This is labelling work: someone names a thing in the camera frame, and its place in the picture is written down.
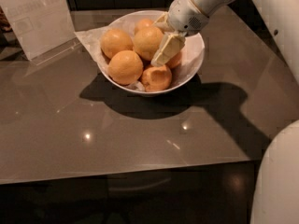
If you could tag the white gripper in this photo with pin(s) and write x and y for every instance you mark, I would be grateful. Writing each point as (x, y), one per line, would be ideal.
(186, 15)

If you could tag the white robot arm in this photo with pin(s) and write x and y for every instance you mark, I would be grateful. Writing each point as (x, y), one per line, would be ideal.
(276, 196)

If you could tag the orange at bowl back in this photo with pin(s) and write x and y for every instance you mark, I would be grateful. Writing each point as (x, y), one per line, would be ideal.
(143, 24)

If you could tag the orange at bowl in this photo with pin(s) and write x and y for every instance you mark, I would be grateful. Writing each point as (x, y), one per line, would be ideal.
(143, 24)
(125, 67)
(114, 41)
(156, 78)
(175, 61)

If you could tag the orange at bowl right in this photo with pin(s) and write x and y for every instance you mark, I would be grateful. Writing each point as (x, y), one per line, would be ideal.
(175, 61)

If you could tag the white ceramic bowl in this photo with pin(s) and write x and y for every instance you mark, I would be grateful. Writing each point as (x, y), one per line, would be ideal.
(192, 54)

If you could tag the orange at bowl front left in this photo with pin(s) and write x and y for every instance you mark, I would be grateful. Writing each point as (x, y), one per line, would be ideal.
(125, 67)

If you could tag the orange on top centre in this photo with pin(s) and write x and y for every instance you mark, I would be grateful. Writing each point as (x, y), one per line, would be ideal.
(147, 41)

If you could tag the clear acrylic sign stand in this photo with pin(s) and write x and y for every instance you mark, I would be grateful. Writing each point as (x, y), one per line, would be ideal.
(44, 28)

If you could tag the dark chair under table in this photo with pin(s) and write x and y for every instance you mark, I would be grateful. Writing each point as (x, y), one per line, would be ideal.
(163, 197)

